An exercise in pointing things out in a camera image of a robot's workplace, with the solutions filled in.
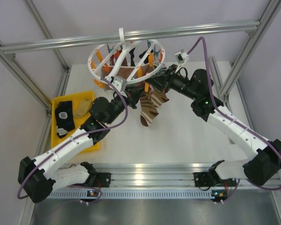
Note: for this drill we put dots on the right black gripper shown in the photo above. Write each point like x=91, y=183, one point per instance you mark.
x=161, y=82

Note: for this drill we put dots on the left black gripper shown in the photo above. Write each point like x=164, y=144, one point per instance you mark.
x=133, y=95

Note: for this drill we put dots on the yellow-orange clothes peg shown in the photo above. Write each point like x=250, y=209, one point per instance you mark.
x=146, y=87

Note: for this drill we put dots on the brown striped sock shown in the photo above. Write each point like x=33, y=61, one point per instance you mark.
x=158, y=98
x=148, y=110

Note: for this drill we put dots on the white round sock hanger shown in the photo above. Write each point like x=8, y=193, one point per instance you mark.
x=123, y=54

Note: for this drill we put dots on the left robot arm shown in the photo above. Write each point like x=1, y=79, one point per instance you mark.
x=41, y=175

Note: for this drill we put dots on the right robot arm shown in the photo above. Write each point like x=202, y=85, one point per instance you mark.
x=263, y=157

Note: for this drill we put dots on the brown hanging sock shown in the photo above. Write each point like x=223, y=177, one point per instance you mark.
x=124, y=72

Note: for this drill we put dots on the tan beige sock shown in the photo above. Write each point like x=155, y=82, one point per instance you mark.
x=82, y=108

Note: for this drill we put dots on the black sock with patch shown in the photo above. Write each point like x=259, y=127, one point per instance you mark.
x=64, y=118

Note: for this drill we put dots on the aluminium top crossbar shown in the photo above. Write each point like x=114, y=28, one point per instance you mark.
x=191, y=30

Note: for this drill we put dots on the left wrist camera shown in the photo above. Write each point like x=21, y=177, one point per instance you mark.
x=119, y=83

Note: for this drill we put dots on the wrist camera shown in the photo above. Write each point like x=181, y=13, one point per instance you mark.
x=181, y=57
x=119, y=83

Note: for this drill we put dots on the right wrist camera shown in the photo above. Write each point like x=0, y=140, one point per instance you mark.
x=181, y=57

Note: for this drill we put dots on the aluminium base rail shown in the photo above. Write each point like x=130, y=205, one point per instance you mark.
x=152, y=181

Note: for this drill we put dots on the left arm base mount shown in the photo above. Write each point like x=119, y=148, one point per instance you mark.
x=101, y=180

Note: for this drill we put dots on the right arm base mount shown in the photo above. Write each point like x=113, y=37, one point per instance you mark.
x=204, y=179

